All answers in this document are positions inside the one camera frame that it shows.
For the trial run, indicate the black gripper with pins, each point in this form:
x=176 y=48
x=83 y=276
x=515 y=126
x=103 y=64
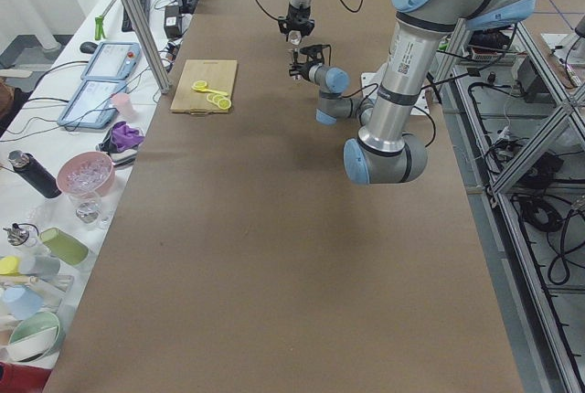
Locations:
x=297 y=14
x=303 y=70

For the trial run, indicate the steel jigger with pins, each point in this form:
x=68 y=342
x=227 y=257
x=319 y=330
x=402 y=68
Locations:
x=295 y=66

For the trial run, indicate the clear glass measuring cup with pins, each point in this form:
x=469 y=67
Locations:
x=295 y=37

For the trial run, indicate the pink plastic cup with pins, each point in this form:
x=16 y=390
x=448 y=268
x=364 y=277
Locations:
x=121 y=101

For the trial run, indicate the green plastic cup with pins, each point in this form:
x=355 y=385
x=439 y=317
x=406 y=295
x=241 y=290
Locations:
x=64 y=246

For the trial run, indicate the light blue cup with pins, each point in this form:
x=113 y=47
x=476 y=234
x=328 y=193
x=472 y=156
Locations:
x=22 y=302

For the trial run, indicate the wooden cutting board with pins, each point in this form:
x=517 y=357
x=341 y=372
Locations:
x=219 y=74

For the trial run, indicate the lemon slice middle of row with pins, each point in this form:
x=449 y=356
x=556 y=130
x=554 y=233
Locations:
x=216 y=99

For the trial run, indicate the lemon slice on knife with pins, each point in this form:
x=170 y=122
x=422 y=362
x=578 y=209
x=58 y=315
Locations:
x=200 y=85

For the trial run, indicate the black power box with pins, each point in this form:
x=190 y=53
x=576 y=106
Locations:
x=173 y=21

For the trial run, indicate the upper blue teach pendant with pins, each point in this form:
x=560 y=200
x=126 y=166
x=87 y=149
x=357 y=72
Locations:
x=113 y=61

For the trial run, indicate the purple cloth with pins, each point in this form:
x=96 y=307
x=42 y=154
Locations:
x=124 y=137

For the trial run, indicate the black computer mouse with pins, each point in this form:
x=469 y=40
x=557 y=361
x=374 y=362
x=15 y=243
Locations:
x=88 y=47

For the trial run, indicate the pink bowl with ice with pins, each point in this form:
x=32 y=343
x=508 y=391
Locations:
x=89 y=172

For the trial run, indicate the black water bottle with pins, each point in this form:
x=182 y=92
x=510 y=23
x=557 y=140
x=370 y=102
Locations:
x=32 y=171

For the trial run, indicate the glass bottle metal pourer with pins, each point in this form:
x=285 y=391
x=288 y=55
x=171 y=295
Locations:
x=23 y=236

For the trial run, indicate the green white bowl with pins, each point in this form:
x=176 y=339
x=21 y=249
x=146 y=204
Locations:
x=38 y=336

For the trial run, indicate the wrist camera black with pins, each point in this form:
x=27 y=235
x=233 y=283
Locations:
x=315 y=53

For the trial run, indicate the aluminium frame post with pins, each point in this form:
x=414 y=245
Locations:
x=146 y=40

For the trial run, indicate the green handled grabber tool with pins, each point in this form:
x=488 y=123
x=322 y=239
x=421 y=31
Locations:
x=99 y=32

